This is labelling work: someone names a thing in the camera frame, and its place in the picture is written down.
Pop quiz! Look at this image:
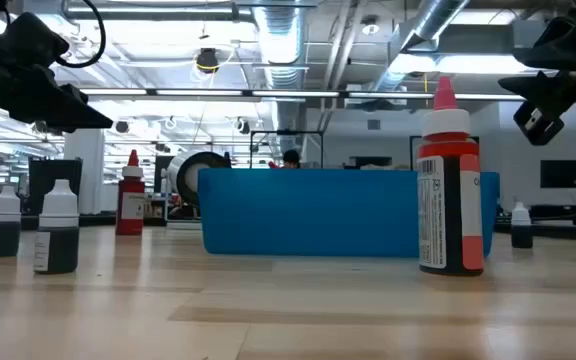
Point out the pink cap food coloring bottle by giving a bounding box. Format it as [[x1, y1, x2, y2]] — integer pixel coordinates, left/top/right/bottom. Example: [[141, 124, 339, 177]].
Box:
[[416, 75, 485, 277]]

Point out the white cylindrical lamp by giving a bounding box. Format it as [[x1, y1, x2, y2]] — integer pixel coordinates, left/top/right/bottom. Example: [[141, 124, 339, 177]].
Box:
[[166, 149, 232, 209]]

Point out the blue plastic tray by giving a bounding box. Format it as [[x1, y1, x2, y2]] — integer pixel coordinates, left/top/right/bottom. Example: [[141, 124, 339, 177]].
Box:
[[197, 167, 500, 259]]

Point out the black wall monitor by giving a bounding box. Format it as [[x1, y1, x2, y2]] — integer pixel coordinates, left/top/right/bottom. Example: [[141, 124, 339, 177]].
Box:
[[540, 159, 576, 189]]

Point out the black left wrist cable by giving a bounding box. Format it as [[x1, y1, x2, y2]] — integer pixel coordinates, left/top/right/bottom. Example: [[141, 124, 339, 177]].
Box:
[[56, 0, 108, 70]]

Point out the silver ribbed ceiling duct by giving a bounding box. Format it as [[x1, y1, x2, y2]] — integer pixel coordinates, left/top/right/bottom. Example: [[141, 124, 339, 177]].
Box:
[[252, 4, 309, 91]]

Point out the black hanging ceiling camera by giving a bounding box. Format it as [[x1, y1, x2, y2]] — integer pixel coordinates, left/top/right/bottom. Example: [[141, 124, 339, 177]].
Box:
[[195, 47, 220, 75]]

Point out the black rig frame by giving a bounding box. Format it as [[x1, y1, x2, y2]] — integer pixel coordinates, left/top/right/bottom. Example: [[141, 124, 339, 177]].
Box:
[[249, 129, 325, 170]]

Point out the red cap food coloring bottle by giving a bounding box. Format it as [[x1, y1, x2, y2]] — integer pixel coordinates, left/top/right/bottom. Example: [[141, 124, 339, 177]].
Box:
[[115, 149, 146, 237]]

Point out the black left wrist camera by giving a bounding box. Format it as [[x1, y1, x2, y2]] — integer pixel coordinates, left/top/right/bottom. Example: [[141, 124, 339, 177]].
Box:
[[0, 10, 71, 69]]

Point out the black bin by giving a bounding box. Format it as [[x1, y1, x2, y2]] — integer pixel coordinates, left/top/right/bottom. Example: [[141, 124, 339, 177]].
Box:
[[27, 157, 84, 216]]

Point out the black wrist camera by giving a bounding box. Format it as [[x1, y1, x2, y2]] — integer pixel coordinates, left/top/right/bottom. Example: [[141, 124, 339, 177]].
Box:
[[0, 10, 71, 69], [513, 99, 567, 147]]

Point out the long ceiling light strip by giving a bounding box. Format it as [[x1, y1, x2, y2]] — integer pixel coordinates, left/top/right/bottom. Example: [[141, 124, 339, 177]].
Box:
[[77, 87, 527, 101]]

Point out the person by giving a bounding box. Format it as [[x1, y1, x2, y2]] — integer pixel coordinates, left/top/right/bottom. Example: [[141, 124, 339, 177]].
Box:
[[281, 148, 302, 170]]

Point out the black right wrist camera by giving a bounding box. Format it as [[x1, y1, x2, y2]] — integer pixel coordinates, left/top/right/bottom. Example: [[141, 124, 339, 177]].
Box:
[[513, 99, 567, 147]]

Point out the small white cap dark bottle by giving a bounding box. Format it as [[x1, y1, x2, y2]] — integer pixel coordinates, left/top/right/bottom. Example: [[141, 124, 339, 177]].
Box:
[[0, 185, 22, 258], [33, 178, 80, 275], [510, 201, 534, 250]]

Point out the silver slanted ceiling duct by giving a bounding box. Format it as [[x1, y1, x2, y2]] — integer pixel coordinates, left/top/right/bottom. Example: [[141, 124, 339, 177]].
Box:
[[372, 0, 472, 94]]

